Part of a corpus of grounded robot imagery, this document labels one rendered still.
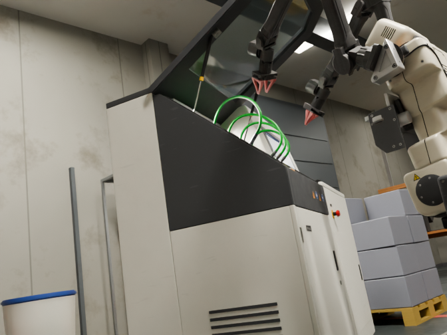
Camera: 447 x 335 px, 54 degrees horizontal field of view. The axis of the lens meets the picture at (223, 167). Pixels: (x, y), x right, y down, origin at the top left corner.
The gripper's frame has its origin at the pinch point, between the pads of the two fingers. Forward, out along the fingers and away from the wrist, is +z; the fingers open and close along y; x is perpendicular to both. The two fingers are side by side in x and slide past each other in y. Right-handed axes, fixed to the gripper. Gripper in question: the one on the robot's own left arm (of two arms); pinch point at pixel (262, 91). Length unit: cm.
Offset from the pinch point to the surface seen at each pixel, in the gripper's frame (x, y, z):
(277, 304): 62, 34, 61
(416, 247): 18, -177, 155
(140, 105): -41, 41, 15
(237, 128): -46, -26, 43
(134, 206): -15, 58, 53
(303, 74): -361, -422, 153
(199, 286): 32, 51, 68
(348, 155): -317, -547, 320
